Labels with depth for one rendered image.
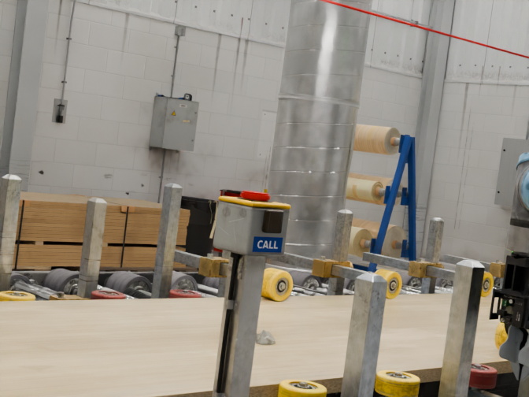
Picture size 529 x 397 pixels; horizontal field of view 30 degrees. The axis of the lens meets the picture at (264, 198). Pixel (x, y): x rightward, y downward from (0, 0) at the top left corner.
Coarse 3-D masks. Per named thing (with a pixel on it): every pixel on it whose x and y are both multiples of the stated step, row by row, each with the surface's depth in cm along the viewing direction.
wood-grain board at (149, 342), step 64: (0, 320) 189; (64, 320) 197; (128, 320) 205; (192, 320) 214; (320, 320) 235; (384, 320) 247; (448, 320) 260; (0, 384) 144; (64, 384) 148; (128, 384) 153; (192, 384) 158; (256, 384) 163
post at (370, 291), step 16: (368, 288) 148; (384, 288) 149; (368, 304) 148; (384, 304) 150; (352, 320) 150; (368, 320) 148; (352, 336) 150; (368, 336) 148; (352, 352) 149; (368, 352) 149; (352, 368) 149; (368, 368) 149; (352, 384) 149; (368, 384) 150
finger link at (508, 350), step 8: (512, 328) 166; (520, 328) 167; (512, 336) 166; (520, 336) 167; (504, 344) 165; (512, 344) 166; (520, 344) 167; (504, 352) 165; (512, 352) 167; (512, 360) 167; (512, 368) 167; (520, 368) 166
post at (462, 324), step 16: (464, 272) 165; (480, 272) 166; (464, 288) 165; (480, 288) 166; (464, 304) 165; (464, 320) 165; (448, 336) 167; (464, 336) 165; (448, 352) 167; (464, 352) 166; (448, 368) 167; (464, 368) 166; (448, 384) 166; (464, 384) 167
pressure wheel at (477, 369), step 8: (472, 368) 198; (480, 368) 198; (488, 368) 199; (472, 376) 195; (480, 376) 195; (488, 376) 195; (496, 376) 197; (472, 384) 195; (480, 384) 195; (488, 384) 195
